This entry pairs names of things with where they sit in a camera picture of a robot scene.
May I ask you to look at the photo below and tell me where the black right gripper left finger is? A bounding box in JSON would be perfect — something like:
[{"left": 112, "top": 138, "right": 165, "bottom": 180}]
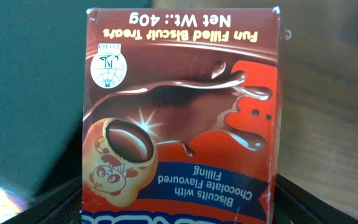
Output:
[{"left": 2, "top": 176, "right": 82, "bottom": 224}]

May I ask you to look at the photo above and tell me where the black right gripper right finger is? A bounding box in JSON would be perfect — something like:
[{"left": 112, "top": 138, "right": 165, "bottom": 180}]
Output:
[{"left": 272, "top": 174, "right": 358, "bottom": 224}]

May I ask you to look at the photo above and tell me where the red Hello Panda biscuit box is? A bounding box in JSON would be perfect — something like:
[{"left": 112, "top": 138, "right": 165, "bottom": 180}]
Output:
[{"left": 81, "top": 7, "right": 283, "bottom": 223}]

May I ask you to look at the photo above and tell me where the dark green box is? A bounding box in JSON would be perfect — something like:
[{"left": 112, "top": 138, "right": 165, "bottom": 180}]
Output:
[{"left": 0, "top": 0, "right": 154, "bottom": 200}]

